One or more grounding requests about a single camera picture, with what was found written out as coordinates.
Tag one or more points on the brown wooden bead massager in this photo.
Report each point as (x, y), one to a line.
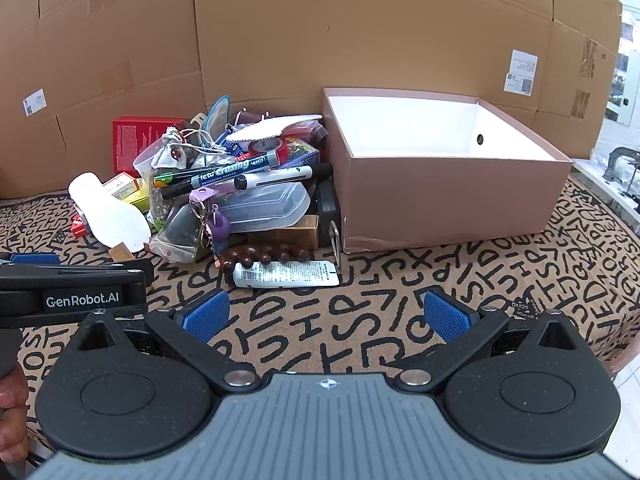
(260, 257)

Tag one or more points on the black device with metal clip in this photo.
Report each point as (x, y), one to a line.
(327, 205)

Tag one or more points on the red tape roll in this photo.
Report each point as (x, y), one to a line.
(267, 149)

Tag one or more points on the red flat box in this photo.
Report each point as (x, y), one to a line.
(127, 140)

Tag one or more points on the colourful printed box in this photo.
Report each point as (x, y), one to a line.
(300, 152)

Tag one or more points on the white and orange small box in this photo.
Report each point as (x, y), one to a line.
(120, 185)

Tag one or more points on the small tan wooden block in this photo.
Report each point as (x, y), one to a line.
(121, 252)

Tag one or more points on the white marker with black cap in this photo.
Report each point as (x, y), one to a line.
(272, 176)

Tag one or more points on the clear bag of dried herbs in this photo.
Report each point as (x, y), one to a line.
(159, 200)

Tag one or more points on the yellow green small box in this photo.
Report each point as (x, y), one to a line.
(136, 195)

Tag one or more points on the black metal clamp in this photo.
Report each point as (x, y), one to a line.
(620, 160)

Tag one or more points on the copper coloured box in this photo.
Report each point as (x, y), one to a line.
(292, 232)

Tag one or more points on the cardboard backdrop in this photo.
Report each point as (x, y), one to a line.
(350, 25)

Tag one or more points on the person's left hand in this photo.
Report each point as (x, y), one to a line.
(12, 397)

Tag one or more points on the clear plastic cup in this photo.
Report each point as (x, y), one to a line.
(145, 160)

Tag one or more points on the beige plastic hook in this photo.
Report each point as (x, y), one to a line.
(198, 120)

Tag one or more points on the white shipping label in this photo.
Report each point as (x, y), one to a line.
(34, 102)
(520, 72)

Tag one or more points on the white squeeze tube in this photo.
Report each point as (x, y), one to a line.
(285, 274)

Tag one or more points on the shiny clear zip pouch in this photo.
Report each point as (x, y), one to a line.
(180, 235)

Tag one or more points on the small red card box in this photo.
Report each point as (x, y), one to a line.
(79, 225)

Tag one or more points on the maroon pouch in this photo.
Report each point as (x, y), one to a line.
(252, 116)

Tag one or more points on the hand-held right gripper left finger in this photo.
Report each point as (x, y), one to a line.
(207, 316)

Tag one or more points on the black lettered tan mat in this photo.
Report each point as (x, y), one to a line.
(380, 300)

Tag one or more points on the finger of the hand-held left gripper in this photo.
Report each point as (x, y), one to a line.
(35, 259)
(100, 272)

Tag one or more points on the blue whiteboard marker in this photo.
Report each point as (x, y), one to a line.
(235, 165)

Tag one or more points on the clear pouch with blue trim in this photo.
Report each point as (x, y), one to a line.
(217, 117)

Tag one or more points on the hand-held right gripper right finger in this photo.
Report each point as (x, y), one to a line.
(447, 316)

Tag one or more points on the brown cardboard box white inside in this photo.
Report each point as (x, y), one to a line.
(425, 195)

